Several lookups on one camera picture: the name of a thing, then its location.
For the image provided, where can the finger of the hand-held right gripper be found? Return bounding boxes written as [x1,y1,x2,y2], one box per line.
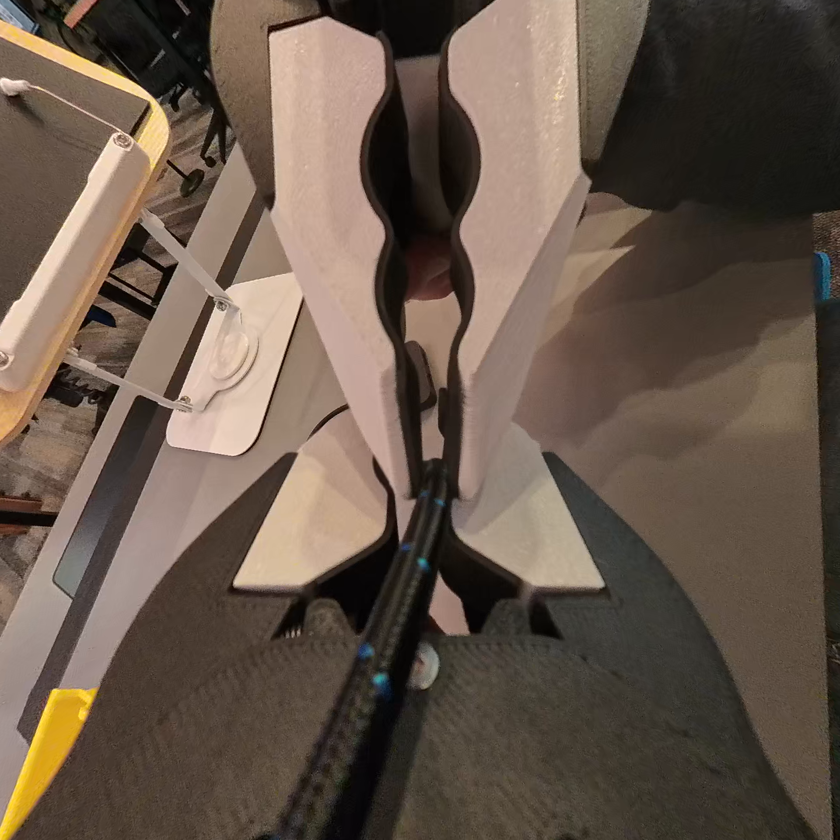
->
[268,18,421,498]
[438,0,593,521]

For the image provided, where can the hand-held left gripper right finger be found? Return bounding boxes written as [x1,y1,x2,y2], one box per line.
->
[451,425,606,589]

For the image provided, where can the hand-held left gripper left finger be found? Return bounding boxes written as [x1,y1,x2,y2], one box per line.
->
[231,413,399,593]

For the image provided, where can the braided HDMI cable green plugs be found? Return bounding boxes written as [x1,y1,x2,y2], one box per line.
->
[276,458,455,840]

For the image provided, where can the black USB hub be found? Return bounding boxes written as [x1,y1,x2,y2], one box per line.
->
[399,340,448,476]

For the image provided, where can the person's right forearm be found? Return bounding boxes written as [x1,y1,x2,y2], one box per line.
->
[597,0,840,215]

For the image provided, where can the wooden book stand white base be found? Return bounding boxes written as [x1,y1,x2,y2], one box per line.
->
[0,20,304,458]

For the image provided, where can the yellow plastic bin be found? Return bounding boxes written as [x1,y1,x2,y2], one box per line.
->
[0,686,99,840]

